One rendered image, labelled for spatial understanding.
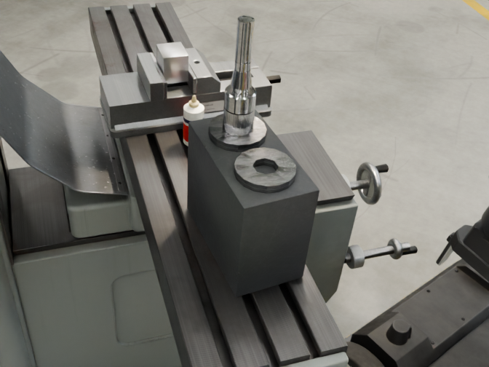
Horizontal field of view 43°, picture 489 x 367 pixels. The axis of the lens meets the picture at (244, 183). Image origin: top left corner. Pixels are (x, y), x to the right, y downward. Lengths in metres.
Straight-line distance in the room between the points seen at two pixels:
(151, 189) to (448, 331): 0.73
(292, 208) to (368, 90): 2.54
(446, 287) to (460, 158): 1.55
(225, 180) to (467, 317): 0.80
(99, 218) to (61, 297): 0.23
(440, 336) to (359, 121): 1.83
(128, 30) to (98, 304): 0.70
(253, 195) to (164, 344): 0.87
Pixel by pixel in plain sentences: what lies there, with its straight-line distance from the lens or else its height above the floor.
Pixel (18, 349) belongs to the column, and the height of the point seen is 0.49.
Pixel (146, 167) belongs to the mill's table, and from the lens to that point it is 1.21.
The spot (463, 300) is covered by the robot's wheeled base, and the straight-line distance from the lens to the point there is 1.56.
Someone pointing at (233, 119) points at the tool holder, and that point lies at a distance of 0.93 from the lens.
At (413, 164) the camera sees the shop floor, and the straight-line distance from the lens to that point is 2.93.
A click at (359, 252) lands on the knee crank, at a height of 0.54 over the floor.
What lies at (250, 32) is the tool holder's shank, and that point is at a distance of 0.88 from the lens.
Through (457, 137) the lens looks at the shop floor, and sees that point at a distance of 3.20.
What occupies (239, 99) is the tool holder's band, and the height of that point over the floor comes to 1.20.
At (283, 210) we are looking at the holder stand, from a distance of 0.88.
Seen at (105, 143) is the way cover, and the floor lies 0.86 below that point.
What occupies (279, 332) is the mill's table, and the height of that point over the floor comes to 0.93.
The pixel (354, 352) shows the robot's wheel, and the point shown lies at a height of 0.59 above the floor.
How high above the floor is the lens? 1.69
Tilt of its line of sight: 40 degrees down
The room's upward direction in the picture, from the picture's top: 5 degrees clockwise
